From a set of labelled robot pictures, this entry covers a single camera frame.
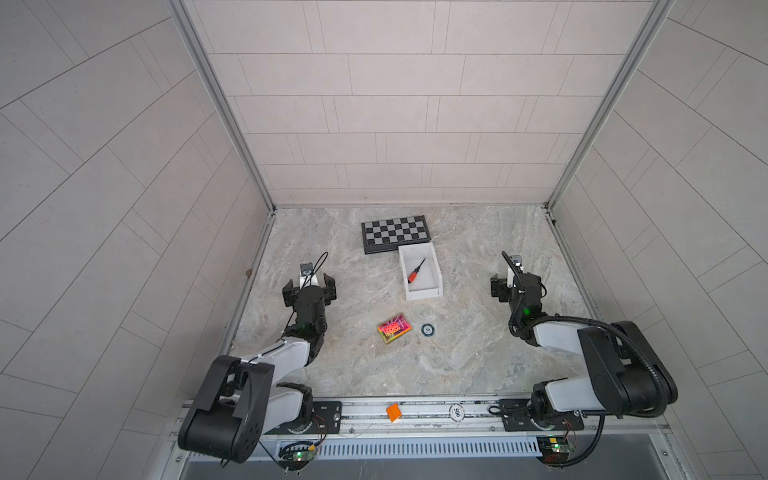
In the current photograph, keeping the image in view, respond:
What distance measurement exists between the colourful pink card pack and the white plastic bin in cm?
7

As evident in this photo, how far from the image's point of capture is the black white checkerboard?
3.40 ft

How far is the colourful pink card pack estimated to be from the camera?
33.2 inches

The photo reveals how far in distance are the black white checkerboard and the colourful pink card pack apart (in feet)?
0.83

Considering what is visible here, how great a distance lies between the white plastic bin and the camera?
91 cm
